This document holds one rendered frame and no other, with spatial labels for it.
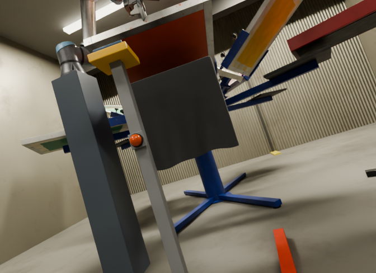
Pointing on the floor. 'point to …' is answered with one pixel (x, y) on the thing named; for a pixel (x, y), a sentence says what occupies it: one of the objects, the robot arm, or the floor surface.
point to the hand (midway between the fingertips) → (146, 21)
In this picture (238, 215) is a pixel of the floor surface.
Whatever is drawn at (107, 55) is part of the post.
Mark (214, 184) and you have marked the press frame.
